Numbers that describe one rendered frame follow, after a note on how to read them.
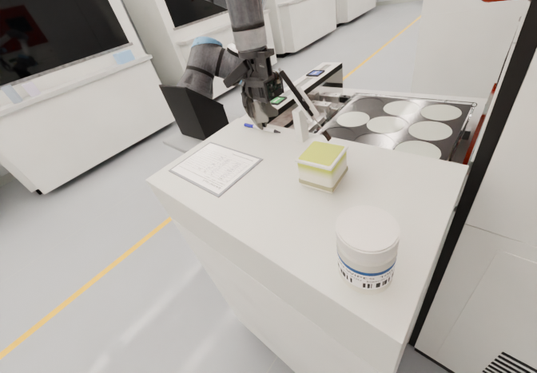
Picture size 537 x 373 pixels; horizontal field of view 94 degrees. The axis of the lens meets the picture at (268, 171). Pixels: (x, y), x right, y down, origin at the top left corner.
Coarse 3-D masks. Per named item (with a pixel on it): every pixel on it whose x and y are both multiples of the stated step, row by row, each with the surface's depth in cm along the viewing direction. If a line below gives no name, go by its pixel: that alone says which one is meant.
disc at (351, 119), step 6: (342, 114) 84; (348, 114) 83; (354, 114) 82; (360, 114) 81; (366, 114) 80; (336, 120) 82; (342, 120) 81; (348, 120) 80; (354, 120) 79; (360, 120) 78; (366, 120) 78; (348, 126) 77; (354, 126) 76
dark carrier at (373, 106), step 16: (368, 96) 90; (368, 112) 81; (384, 112) 79; (416, 112) 75; (464, 112) 70; (336, 128) 78; (352, 128) 76; (368, 144) 68; (384, 144) 66; (432, 144) 62; (448, 144) 61
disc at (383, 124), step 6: (372, 120) 77; (378, 120) 76; (384, 120) 75; (390, 120) 75; (396, 120) 74; (372, 126) 74; (378, 126) 73; (384, 126) 73; (390, 126) 72; (396, 126) 71; (402, 126) 71; (378, 132) 71; (384, 132) 70; (390, 132) 70
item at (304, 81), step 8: (320, 64) 111; (328, 64) 108; (336, 64) 106; (328, 72) 101; (296, 80) 101; (304, 80) 100; (312, 80) 97; (288, 88) 96; (296, 88) 95; (304, 88) 93; (288, 96) 90; (280, 104) 86
